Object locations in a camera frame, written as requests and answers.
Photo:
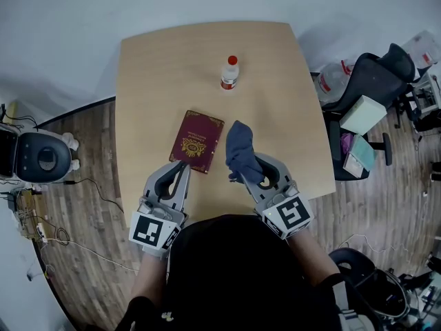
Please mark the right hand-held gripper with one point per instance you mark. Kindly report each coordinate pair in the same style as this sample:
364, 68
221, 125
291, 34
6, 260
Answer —
291, 216

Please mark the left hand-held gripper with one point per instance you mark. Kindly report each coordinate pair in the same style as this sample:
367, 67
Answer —
151, 231

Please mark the dark blue cloth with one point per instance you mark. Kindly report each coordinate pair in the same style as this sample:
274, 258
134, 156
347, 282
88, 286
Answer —
241, 143

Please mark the dark red book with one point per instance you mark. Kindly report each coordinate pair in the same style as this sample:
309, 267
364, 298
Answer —
198, 133

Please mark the person's right forearm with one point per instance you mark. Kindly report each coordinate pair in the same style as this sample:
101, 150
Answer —
310, 257

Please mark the person's left forearm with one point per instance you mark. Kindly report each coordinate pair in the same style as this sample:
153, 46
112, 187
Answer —
148, 274

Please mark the person's left hand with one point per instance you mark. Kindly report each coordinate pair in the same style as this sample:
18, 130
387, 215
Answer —
156, 254

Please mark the pale pink box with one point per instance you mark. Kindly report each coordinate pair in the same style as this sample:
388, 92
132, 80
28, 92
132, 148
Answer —
353, 169

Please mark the purple cloth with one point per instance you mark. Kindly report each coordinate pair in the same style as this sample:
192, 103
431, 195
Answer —
347, 139

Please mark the person's black top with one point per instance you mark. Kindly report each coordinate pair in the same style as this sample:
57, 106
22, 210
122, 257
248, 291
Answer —
234, 271

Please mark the white bottle with red cap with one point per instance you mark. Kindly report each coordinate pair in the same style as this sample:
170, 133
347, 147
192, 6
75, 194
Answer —
230, 74

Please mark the pale green box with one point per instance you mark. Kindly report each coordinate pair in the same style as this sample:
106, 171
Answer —
363, 116

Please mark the clear plastic water jug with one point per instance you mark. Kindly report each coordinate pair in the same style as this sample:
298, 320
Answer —
330, 81

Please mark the black oval device white rim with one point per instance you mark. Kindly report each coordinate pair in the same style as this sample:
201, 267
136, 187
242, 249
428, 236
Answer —
43, 157

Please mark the black mesh office chair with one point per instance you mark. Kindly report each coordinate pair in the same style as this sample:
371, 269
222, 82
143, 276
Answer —
375, 78

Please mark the clear plastic container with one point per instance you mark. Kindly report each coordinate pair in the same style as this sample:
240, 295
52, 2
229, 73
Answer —
422, 48

